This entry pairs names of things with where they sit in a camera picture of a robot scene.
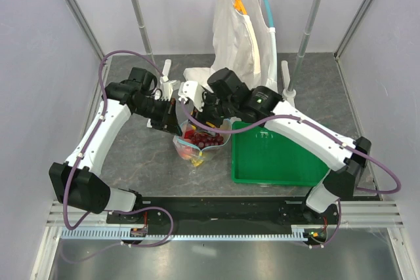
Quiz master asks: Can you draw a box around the white garment on orange hanger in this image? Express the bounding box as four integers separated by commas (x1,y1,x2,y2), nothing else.
183,0,261,89

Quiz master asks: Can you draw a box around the clear zip top bag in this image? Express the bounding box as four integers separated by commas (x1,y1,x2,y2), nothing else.
173,119,232,167

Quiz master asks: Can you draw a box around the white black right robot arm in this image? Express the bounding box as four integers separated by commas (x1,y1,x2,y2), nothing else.
179,68,371,224

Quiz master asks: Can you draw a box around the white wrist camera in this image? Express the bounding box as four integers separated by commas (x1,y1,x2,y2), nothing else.
159,76,180,100
178,81,205,112

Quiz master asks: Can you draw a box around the red apple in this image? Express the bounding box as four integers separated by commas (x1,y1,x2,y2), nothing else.
184,130,195,139

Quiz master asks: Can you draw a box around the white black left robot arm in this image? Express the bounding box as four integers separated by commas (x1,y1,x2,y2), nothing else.
49,68,182,223

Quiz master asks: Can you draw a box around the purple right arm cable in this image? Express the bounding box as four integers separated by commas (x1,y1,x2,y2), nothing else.
180,98,402,250

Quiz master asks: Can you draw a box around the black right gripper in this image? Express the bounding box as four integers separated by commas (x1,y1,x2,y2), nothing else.
188,87,236,137

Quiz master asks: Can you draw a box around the white garment on teal hanger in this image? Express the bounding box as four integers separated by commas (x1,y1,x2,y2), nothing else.
245,0,278,92

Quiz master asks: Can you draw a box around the green plastic tray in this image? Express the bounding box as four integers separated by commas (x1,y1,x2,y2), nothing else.
231,127,329,187

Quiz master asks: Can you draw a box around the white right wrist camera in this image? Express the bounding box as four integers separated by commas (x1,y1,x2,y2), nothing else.
178,81,205,112

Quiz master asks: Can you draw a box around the peach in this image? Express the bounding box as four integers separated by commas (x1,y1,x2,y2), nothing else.
176,138,200,160

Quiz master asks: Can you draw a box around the teal hanger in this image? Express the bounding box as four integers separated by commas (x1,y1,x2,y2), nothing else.
254,0,278,31

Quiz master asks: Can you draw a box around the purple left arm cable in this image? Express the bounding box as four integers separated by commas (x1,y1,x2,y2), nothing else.
60,50,175,264

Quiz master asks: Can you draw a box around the purple grape bunch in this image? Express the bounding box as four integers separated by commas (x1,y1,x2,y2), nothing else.
189,132,224,149

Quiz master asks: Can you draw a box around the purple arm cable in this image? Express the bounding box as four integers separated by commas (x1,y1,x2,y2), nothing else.
60,50,175,264
180,98,402,250

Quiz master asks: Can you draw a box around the light blue cable duct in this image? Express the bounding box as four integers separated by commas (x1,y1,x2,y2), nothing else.
60,227,307,241

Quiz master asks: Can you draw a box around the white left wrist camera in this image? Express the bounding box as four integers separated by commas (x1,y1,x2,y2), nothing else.
159,76,180,100

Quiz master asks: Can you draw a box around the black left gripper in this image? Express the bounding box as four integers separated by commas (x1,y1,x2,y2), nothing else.
134,97,182,136

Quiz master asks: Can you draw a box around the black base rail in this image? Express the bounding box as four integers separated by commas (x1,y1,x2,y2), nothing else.
106,197,339,236

